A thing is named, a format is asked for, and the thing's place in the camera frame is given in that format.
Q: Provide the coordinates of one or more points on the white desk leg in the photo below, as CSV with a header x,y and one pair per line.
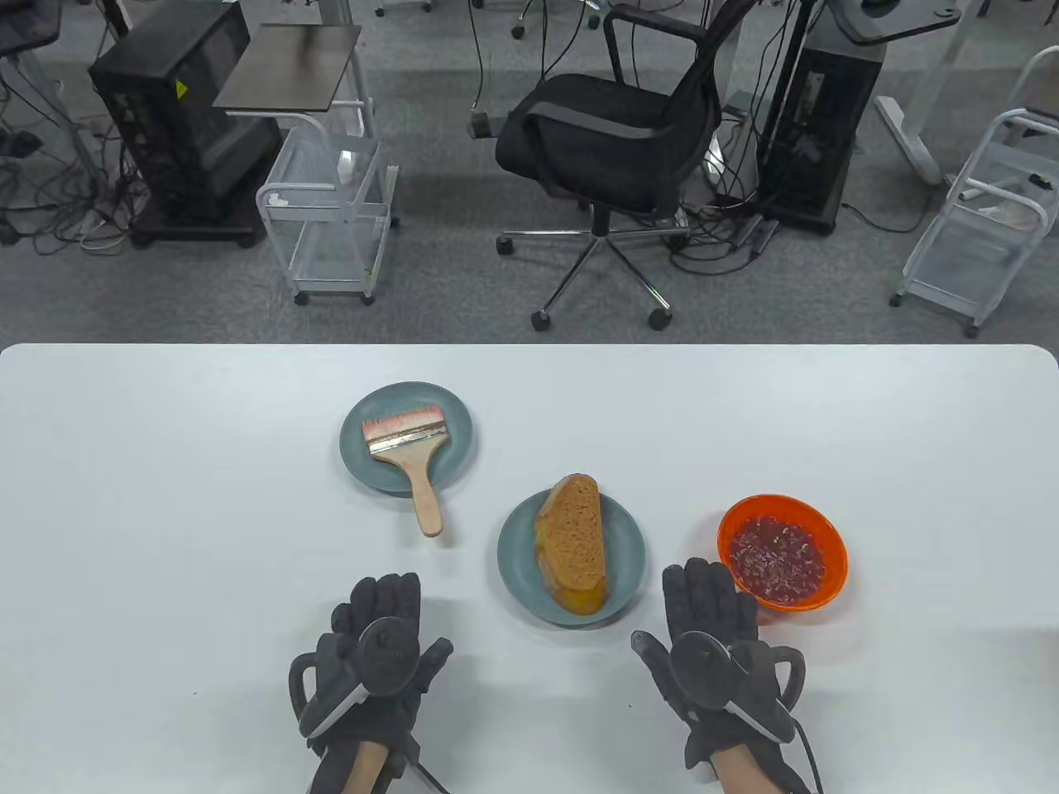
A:
x,y
910,141

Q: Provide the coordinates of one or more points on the wooden brush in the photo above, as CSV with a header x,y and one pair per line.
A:
x,y
426,496

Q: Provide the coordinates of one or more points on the person's left forearm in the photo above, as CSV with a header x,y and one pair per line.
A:
x,y
364,769

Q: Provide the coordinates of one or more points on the brown bread slice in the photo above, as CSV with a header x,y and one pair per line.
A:
x,y
575,538

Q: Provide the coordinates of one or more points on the black desk top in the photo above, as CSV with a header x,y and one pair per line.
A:
x,y
902,25

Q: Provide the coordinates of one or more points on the black power strip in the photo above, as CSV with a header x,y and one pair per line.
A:
x,y
757,231

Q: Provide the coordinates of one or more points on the brown side table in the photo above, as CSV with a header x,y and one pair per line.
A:
x,y
289,66

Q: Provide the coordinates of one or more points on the person's left hand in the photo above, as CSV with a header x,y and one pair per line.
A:
x,y
389,600

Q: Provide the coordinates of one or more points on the black power adapter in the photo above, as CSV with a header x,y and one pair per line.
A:
x,y
481,126

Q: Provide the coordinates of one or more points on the black round hand controller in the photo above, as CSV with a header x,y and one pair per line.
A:
x,y
702,666
387,653

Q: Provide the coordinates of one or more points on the black computer tower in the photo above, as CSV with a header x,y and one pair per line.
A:
x,y
819,124
165,124

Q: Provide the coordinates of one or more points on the teal round plate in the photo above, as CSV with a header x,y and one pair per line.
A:
x,y
625,562
451,465

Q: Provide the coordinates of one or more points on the black office chair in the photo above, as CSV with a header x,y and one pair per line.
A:
x,y
596,132

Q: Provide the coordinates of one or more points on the person's right forearm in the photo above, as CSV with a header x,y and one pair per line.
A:
x,y
745,777

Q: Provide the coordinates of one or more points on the person's right hand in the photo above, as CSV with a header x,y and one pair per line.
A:
x,y
703,595

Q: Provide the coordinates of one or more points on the orange plastic bowl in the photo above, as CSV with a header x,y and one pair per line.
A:
x,y
836,546

